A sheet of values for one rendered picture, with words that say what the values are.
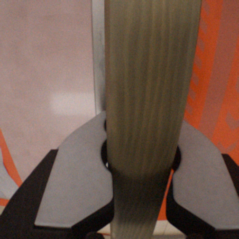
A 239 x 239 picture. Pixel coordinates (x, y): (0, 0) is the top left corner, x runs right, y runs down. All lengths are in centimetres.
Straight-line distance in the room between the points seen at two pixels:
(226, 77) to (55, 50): 15
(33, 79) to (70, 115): 5
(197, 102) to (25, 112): 17
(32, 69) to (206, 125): 18
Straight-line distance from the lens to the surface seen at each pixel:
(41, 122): 20
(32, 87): 19
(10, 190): 32
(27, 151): 24
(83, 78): 17
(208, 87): 18
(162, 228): 35
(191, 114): 19
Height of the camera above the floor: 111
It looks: 59 degrees down
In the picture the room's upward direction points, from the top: 174 degrees counter-clockwise
